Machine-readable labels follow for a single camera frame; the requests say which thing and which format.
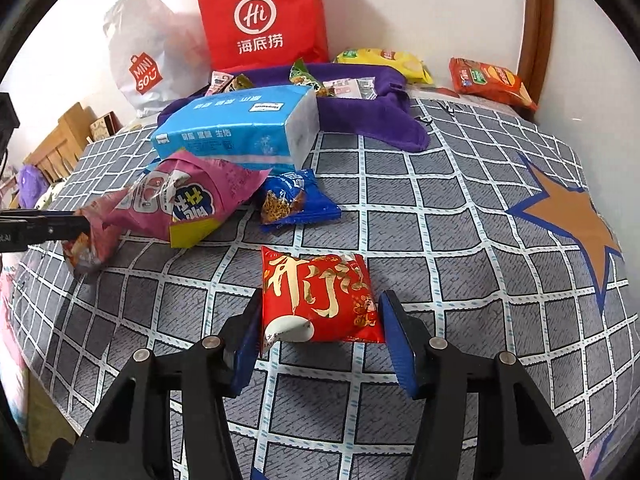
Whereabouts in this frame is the brown wooden frame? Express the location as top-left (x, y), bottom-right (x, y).
top-left (517, 0), bottom-right (556, 121)

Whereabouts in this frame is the light blue tissue pack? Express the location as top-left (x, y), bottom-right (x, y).
top-left (150, 85), bottom-right (321, 171)

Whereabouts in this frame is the white plastic bag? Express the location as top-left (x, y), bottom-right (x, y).
top-left (102, 0), bottom-right (211, 118)

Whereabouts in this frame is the purple towel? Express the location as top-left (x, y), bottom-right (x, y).
top-left (157, 62), bottom-right (431, 153)

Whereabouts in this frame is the pink cloth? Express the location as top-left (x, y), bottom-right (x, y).
top-left (0, 255), bottom-right (32, 433)

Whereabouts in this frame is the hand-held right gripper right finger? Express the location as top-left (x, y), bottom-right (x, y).
top-left (377, 290), bottom-right (586, 480)

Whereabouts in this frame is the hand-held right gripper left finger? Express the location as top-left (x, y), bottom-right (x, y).
top-left (60, 287), bottom-right (264, 480)

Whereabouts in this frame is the red snack packet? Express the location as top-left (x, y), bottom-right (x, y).
top-left (260, 245), bottom-right (386, 358)

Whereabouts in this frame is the small cardboard box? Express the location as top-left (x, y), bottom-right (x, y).
top-left (89, 114), bottom-right (122, 142)

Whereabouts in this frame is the blue snack packet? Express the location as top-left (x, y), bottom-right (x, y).
top-left (259, 169), bottom-right (342, 233)

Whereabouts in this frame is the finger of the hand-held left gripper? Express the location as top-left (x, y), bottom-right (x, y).
top-left (0, 210), bottom-right (92, 252)

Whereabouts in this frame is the light wooden furniture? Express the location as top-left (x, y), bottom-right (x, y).
top-left (22, 102), bottom-right (97, 183)

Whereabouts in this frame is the grey checkered bedsheet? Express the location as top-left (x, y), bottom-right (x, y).
top-left (10, 94), bottom-right (626, 480)

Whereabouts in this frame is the white printed cloth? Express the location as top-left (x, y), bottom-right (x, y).
top-left (406, 84), bottom-right (462, 102)

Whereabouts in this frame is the pink brown snack packet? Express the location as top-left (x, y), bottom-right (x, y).
top-left (205, 71), bottom-right (235, 97)

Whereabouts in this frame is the red paper shopping bag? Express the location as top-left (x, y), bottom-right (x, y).
top-left (194, 0), bottom-right (331, 73)

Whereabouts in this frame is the yellow chip bag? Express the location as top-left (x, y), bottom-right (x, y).
top-left (334, 47), bottom-right (435, 85)

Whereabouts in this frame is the orange chip bag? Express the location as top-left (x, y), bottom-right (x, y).
top-left (448, 57), bottom-right (538, 113)

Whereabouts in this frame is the pink purple snack bag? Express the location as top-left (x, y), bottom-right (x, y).
top-left (62, 150), bottom-right (271, 278)

